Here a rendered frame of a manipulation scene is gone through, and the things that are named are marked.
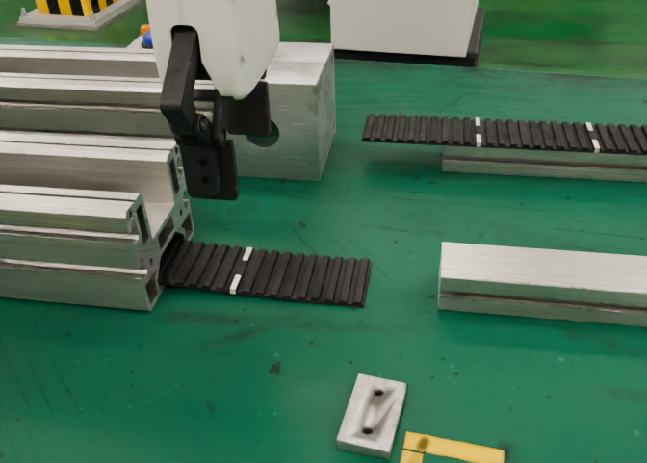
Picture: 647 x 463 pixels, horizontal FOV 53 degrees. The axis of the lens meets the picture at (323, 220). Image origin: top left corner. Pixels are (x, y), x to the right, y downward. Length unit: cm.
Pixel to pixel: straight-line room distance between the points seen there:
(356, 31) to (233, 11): 55
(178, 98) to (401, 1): 57
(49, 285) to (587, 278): 37
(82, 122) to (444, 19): 46
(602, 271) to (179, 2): 31
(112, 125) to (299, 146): 18
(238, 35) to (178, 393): 22
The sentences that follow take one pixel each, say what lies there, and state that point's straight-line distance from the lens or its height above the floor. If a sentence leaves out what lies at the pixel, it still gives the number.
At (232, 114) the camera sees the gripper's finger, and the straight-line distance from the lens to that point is 47.
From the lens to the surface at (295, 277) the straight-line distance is 48.
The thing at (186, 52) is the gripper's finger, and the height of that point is 97.
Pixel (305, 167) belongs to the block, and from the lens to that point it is 60.
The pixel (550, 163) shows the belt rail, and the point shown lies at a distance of 63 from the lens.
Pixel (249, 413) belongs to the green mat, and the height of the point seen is 78.
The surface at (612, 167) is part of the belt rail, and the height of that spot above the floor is 79.
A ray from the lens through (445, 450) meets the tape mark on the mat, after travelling 39.
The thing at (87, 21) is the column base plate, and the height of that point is 4.
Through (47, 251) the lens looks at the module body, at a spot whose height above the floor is 83.
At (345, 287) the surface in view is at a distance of 47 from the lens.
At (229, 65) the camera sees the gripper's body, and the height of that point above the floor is 96.
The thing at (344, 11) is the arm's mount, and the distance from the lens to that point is 89.
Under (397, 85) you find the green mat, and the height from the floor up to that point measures 78.
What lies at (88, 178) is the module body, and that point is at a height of 84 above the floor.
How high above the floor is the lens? 109
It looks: 35 degrees down
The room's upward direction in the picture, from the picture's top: 2 degrees counter-clockwise
